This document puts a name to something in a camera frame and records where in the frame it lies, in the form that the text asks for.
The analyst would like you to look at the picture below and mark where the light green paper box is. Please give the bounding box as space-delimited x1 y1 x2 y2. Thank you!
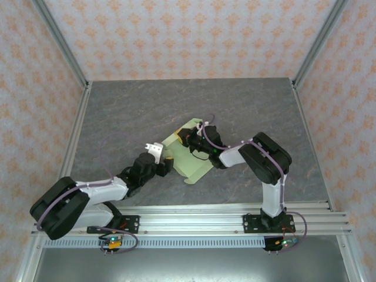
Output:
160 117 217 185

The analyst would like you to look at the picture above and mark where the aluminium lower frame bar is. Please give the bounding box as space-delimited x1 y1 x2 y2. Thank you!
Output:
336 234 365 282
16 234 45 282

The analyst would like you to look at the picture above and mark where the aluminium table side rail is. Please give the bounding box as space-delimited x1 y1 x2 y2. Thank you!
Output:
57 82 93 184
290 79 337 212

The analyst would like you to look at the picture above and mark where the aluminium frame post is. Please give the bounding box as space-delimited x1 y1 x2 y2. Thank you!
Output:
292 0 350 89
31 0 90 90

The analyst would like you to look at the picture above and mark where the slotted grey cable duct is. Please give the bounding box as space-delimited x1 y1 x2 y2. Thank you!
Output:
43 237 267 249

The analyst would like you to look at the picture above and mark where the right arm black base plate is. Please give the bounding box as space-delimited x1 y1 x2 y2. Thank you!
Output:
242 214 294 234

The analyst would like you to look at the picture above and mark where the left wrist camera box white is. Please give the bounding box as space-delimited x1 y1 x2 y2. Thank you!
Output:
145 142 164 165

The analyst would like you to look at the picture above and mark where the aluminium mounting beam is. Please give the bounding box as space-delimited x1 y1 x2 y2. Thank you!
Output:
31 205 352 236

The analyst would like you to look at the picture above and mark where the grey metal sheet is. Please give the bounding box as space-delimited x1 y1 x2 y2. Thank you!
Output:
32 246 350 282

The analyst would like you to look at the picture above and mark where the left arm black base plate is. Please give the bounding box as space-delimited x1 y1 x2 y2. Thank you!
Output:
116 215 140 235

